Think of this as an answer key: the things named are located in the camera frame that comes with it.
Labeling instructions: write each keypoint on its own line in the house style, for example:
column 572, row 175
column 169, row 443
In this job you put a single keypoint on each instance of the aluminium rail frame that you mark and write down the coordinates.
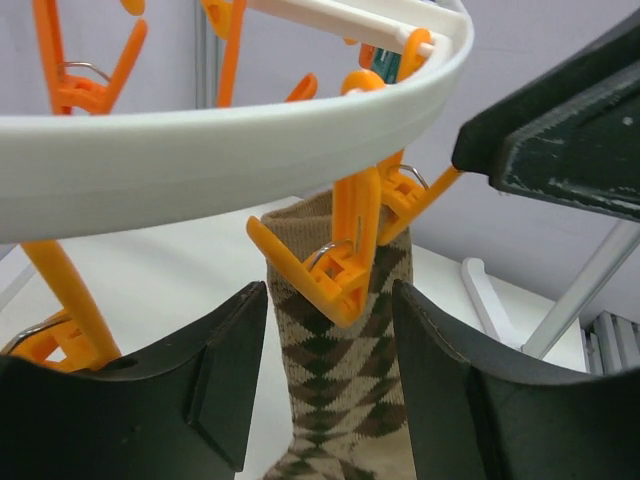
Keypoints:
column 611, row 344

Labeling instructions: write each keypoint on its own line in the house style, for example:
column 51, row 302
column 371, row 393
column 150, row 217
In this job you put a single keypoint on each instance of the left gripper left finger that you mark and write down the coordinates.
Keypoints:
column 179, row 408

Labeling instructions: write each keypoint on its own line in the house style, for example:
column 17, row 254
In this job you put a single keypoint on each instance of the white rack base foot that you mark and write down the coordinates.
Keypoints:
column 487, row 304

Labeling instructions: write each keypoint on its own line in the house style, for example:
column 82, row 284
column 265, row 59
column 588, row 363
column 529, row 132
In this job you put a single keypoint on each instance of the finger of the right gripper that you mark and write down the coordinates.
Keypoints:
column 569, row 137

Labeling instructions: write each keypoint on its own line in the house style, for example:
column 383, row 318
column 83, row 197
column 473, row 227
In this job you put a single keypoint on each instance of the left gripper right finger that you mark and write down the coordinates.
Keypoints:
column 478, row 409

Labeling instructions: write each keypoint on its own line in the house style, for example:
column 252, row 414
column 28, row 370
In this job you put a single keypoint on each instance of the white round clip hanger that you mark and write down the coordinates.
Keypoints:
column 68, row 176

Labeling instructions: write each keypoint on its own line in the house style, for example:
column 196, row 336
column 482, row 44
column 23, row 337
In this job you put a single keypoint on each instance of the orange clothes peg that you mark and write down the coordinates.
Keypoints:
column 335, row 279
column 406, row 194

